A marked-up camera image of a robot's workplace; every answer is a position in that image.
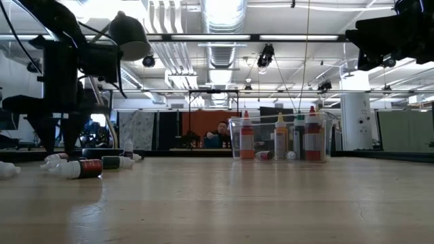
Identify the black ceiling camera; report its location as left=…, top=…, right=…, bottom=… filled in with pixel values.
left=256, top=43, right=275, bottom=68

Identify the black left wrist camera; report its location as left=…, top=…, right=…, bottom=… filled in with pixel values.
left=78, top=43, right=120, bottom=85

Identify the black monitor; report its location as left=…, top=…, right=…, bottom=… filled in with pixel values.
left=259, top=106, right=295, bottom=123

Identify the person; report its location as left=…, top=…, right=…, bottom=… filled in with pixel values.
left=204, top=121, right=232, bottom=149

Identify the black ceiling truss beam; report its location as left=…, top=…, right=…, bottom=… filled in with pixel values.
left=145, top=33, right=347, bottom=43

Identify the green food coloring bottle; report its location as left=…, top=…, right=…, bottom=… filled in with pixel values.
left=293, top=114, right=306, bottom=160

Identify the clear plastic container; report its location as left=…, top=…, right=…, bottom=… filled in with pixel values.
left=228, top=112, right=334, bottom=163

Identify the black aluminium table frame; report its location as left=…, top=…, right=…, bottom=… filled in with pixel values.
left=0, top=148, right=434, bottom=163

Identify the white pillar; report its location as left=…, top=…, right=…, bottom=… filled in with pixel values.
left=340, top=70, right=373, bottom=152

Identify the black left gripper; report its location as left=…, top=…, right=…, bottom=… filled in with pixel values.
left=1, top=40, right=113, bottom=156

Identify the small red dropper bottle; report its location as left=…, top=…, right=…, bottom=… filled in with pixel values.
left=48, top=159, right=104, bottom=180

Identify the red food coloring bottle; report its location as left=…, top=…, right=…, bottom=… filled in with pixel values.
left=304, top=106, right=322, bottom=161

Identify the silver ceiling duct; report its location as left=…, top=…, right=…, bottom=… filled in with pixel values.
left=199, top=0, right=248, bottom=70

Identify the orange wall panel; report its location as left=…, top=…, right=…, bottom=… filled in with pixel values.
left=181, top=110, right=242, bottom=150

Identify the yellow food coloring bottle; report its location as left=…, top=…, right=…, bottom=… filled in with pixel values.
left=274, top=113, right=288, bottom=160

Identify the orange food coloring bottle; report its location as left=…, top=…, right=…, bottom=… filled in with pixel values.
left=239, top=110, right=256, bottom=160

